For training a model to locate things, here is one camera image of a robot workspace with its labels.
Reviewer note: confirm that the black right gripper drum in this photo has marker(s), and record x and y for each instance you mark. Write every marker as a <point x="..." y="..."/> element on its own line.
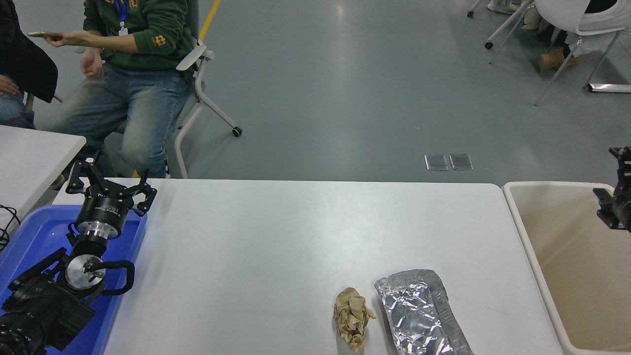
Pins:
<point x="628" y="214"/>

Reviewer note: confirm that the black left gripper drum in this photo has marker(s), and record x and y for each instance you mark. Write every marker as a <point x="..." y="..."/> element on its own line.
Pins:
<point x="101" y="209"/>

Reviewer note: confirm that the yellow smartphone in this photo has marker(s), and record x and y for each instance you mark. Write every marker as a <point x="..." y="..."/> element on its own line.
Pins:
<point x="42" y="34"/>

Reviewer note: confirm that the silver foil tray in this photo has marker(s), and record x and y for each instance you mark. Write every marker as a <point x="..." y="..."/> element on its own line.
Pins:
<point x="414" y="305"/>

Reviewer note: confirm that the tan paper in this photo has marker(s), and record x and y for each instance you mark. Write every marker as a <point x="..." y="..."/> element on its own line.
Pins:
<point x="352" y="315"/>

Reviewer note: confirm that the person's right hand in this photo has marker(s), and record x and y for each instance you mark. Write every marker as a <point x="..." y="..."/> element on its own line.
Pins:
<point x="92" y="63"/>

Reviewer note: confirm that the person's hand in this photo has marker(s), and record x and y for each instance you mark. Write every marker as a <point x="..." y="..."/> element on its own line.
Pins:
<point x="7" y="86"/>

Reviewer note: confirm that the person's left hand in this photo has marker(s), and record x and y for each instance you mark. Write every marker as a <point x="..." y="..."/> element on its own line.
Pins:
<point x="66" y="39"/>

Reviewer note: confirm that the white side table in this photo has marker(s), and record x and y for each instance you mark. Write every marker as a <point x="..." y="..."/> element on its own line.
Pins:
<point x="29" y="158"/>

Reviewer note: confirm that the large pale plastic bin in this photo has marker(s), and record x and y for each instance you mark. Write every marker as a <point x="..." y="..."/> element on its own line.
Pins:
<point x="567" y="256"/>

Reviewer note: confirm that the blue plastic tray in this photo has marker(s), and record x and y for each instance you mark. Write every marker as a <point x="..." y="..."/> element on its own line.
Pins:
<point x="34" y="231"/>

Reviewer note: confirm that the silver floor bar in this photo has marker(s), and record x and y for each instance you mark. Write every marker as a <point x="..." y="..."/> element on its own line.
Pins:
<point x="609" y="88"/>

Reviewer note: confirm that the person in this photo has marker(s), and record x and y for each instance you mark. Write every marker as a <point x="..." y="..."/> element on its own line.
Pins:
<point x="554" y="60"/>
<point x="143" y="108"/>
<point x="24" y="49"/>

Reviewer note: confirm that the white wheeled office chair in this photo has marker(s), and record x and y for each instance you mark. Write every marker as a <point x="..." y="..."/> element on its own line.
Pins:
<point x="199" y="88"/>

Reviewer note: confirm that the silver floor plate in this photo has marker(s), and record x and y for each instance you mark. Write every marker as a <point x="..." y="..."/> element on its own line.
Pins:
<point x="461" y="161"/>
<point x="436" y="162"/>

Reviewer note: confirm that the white shell chair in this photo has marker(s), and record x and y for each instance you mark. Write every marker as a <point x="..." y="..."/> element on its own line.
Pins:
<point x="557" y="12"/>

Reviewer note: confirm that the white wheeled table leg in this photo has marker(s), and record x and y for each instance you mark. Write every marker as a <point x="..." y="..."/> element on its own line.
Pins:
<point x="488" y="45"/>

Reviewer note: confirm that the person's white shoe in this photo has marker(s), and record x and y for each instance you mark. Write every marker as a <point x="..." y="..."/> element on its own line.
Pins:
<point x="500" y="6"/>

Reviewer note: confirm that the grey chair frame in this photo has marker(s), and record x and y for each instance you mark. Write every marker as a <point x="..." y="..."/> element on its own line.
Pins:
<point x="28" y="101"/>

